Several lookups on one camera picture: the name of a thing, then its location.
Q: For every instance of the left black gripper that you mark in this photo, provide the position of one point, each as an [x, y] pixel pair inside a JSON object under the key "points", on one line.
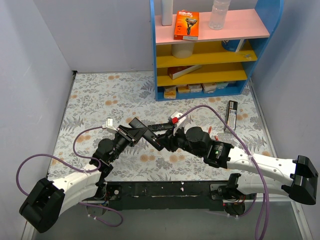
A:
{"points": [[127, 135]]}

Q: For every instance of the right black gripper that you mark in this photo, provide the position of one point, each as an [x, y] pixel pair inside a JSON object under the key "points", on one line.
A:
{"points": [[165, 139]]}

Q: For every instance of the large black remote control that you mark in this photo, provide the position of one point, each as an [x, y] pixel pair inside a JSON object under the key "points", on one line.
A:
{"points": [[148, 135]]}

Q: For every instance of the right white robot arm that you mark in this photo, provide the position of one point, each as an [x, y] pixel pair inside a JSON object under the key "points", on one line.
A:
{"points": [[296, 178]]}

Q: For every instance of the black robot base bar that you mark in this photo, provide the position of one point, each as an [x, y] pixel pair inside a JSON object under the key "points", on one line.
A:
{"points": [[209, 195]]}

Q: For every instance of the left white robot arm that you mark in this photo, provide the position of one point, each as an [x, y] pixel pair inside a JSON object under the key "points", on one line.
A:
{"points": [[50, 198]]}

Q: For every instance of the small slim black remote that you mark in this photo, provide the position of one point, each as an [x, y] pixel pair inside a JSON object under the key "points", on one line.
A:
{"points": [[161, 127]]}

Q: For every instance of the yellow small box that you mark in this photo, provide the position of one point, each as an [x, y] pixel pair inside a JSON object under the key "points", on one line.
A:
{"points": [[170, 93]]}

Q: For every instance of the floral table mat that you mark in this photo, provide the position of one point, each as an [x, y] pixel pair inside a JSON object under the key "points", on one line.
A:
{"points": [[124, 96]]}

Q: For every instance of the red white long box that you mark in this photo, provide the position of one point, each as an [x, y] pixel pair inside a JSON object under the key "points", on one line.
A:
{"points": [[179, 71]]}

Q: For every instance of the black battery package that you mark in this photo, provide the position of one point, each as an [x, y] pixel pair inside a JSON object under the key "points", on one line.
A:
{"points": [[231, 114]]}

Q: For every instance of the light blue small box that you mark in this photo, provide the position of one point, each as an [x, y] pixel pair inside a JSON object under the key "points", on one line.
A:
{"points": [[221, 85]]}

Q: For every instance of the white cylinder container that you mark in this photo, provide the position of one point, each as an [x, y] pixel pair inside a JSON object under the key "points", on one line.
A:
{"points": [[182, 50]]}

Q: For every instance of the blue white packet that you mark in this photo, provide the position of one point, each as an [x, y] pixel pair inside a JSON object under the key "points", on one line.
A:
{"points": [[233, 45]]}

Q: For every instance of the orange razor box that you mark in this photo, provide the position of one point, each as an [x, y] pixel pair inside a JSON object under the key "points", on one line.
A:
{"points": [[187, 26]]}

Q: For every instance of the white tall bottle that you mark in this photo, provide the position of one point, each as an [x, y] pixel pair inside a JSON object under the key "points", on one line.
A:
{"points": [[167, 12]]}

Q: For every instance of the clear plastic bottle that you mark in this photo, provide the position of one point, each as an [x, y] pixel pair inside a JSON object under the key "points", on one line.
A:
{"points": [[218, 14]]}

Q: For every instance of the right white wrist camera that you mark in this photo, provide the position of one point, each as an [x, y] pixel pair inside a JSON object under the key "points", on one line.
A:
{"points": [[177, 121]]}

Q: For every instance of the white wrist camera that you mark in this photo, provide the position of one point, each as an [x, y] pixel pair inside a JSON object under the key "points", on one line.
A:
{"points": [[108, 126], [177, 121]]}

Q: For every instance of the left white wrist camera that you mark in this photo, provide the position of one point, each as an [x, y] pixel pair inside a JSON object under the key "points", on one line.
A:
{"points": [[108, 126]]}

